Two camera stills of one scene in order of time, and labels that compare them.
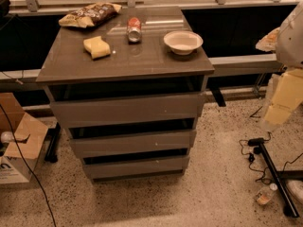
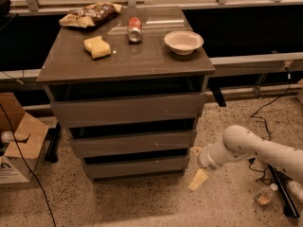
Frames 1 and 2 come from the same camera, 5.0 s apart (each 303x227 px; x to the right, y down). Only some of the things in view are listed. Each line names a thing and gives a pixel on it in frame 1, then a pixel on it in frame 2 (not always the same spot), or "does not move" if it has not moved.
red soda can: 133,29 does not move
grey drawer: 119,169 does not move
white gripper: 291,43 → 204,161
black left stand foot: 53,136 does not move
